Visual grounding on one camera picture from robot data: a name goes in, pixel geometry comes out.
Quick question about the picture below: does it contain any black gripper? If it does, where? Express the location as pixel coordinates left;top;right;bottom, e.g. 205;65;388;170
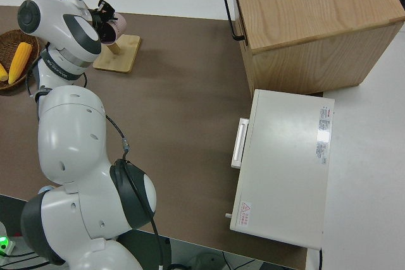
89;0;115;43

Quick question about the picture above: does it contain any pink mug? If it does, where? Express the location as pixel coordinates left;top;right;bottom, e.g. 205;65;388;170
100;11;127;46

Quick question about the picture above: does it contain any wooden mug tree stand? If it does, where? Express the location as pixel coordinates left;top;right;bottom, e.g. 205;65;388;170
72;0;142;74

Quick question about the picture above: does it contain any brown wicker basket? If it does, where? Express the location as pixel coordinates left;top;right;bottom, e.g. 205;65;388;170
0;28;44;97

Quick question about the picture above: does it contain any brown table mat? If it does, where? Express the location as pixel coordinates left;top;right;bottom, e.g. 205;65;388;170
0;4;324;270

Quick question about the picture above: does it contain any wooden cabinet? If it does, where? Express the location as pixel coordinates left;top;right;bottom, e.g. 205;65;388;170
229;0;405;94

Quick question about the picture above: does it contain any white toaster oven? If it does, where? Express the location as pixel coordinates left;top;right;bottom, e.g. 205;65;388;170
225;89;335;250

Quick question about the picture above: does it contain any black cabinet handle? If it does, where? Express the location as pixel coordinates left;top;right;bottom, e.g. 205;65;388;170
223;0;247;42

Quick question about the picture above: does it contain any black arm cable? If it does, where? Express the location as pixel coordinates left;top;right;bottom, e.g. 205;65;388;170
23;58;170;270

